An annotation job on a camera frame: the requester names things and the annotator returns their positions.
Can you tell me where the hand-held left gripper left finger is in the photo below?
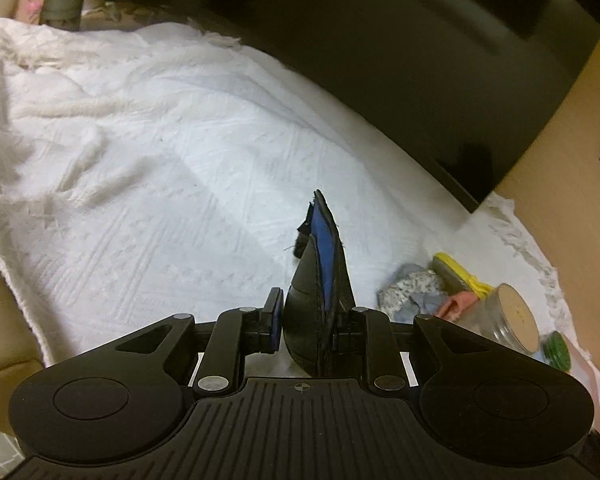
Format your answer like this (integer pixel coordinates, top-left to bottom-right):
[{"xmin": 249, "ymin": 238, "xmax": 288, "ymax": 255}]
[{"xmin": 115, "ymin": 287, "xmax": 285, "ymax": 397}]

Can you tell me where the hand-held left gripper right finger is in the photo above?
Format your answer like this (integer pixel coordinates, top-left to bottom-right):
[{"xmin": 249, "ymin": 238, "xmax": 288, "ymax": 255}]
[{"xmin": 330, "ymin": 306, "xmax": 486, "ymax": 392}]

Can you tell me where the black and blue fabric pouch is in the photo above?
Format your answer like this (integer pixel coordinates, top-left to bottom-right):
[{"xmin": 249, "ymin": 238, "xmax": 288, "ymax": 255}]
[{"xmin": 282, "ymin": 189, "xmax": 357, "ymax": 378}]

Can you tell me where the pink cloth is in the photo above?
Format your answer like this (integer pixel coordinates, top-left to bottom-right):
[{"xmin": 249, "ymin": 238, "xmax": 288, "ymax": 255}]
[{"xmin": 437, "ymin": 291, "xmax": 481, "ymax": 321}]

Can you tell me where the grey white patterned cloth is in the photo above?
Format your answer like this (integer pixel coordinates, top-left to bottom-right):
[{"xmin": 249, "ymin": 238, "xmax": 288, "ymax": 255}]
[{"xmin": 377, "ymin": 263, "xmax": 448, "ymax": 322}]

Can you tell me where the glass jar with beige lid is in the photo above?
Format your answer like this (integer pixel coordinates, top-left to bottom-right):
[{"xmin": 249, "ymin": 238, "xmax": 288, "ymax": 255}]
[{"xmin": 462, "ymin": 283, "xmax": 541, "ymax": 358}]

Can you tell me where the white textured blanket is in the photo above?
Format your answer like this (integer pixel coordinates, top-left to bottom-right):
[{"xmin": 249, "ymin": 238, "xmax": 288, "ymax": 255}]
[{"xmin": 0, "ymin": 17, "xmax": 600, "ymax": 378}]

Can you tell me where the green round object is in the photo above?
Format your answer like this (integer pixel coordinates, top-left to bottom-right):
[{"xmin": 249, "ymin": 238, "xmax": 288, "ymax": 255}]
[{"xmin": 540, "ymin": 332, "xmax": 572, "ymax": 373}]

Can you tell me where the black television screen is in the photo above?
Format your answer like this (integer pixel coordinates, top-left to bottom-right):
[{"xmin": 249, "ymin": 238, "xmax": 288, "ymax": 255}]
[{"xmin": 170, "ymin": 0, "xmax": 600, "ymax": 213}]

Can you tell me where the grey ceramic plant pot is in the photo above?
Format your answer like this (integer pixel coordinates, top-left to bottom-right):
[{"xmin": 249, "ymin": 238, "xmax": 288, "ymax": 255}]
[{"xmin": 44, "ymin": 0, "xmax": 92, "ymax": 31}]

